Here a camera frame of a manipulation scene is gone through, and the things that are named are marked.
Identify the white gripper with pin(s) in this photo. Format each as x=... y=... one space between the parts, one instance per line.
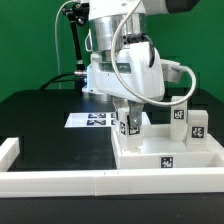
x=133 y=65

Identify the white square table top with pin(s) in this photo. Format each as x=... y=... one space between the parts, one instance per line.
x=159 y=151

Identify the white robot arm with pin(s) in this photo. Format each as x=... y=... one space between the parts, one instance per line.
x=115 y=24

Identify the white AprilTag base sheet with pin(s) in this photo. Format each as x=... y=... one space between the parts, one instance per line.
x=97 y=119

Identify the white U-shaped obstacle fence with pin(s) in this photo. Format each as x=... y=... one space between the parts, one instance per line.
x=106 y=182

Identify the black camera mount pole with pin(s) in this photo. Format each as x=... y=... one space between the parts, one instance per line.
x=77 y=15

